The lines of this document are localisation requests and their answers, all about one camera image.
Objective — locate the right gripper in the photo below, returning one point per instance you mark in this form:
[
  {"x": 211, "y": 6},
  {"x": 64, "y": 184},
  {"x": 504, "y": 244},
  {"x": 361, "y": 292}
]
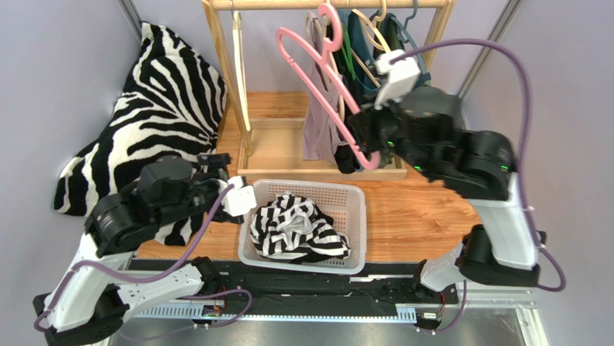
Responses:
[{"x": 367, "y": 130}]

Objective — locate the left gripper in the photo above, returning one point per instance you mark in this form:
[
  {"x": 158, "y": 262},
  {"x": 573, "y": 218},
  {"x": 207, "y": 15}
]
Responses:
[{"x": 217, "y": 164}]

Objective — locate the black top green trim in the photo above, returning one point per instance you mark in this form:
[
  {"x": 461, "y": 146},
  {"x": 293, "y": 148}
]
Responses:
[{"x": 348, "y": 158}]

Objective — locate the mauve tank top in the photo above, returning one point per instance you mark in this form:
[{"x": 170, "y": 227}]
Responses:
[{"x": 321, "y": 138}]

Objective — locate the striped tank top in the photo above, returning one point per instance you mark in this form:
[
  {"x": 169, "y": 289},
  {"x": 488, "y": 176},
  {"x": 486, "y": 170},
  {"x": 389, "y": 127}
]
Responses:
[{"x": 291, "y": 225}]

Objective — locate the pink hanger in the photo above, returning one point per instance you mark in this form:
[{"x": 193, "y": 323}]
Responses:
[{"x": 326, "y": 9}]

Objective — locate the cream hanger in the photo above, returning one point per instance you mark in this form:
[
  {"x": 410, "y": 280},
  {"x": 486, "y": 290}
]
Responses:
[{"x": 238, "y": 57}]

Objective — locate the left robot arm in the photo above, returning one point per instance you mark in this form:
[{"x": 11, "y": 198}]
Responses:
[{"x": 94, "y": 299}]

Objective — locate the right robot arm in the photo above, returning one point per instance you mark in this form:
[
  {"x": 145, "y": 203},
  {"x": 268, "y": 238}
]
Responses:
[{"x": 480, "y": 166}]

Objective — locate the olive green tank top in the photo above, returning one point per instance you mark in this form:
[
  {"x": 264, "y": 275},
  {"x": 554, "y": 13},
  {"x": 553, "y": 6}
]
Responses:
[{"x": 396, "y": 37}]

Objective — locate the blue tank top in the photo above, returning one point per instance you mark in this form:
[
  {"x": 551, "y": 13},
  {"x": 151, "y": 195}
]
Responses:
[{"x": 354, "y": 49}]

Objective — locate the wooden hanger with blue top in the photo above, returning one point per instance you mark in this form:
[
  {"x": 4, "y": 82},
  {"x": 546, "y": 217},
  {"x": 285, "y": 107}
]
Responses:
[{"x": 374, "y": 33}]

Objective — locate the wooden clothes rack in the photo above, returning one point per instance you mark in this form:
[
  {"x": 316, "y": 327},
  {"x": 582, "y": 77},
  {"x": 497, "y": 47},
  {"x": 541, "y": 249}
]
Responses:
[{"x": 270, "y": 145}]

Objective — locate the zebra print blanket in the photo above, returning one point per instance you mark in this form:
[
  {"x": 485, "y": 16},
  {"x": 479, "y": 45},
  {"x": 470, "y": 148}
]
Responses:
[{"x": 172, "y": 104}]

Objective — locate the white plastic basket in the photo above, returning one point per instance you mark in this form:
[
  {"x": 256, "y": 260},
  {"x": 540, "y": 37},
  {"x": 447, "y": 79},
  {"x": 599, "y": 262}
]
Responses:
[{"x": 344, "y": 203}]

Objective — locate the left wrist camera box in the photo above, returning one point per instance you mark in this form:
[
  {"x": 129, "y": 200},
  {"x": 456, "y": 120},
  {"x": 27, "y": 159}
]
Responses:
[{"x": 240, "y": 199}]

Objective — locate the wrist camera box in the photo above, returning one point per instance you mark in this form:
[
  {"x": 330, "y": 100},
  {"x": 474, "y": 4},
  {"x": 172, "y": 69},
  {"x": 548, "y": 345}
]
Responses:
[
  {"x": 240, "y": 199},
  {"x": 401, "y": 77}
]

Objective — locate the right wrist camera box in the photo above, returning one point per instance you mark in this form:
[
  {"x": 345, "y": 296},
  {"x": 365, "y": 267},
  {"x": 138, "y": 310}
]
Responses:
[{"x": 401, "y": 77}]

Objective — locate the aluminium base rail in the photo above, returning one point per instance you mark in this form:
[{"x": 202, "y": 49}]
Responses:
[{"x": 373, "y": 307}]

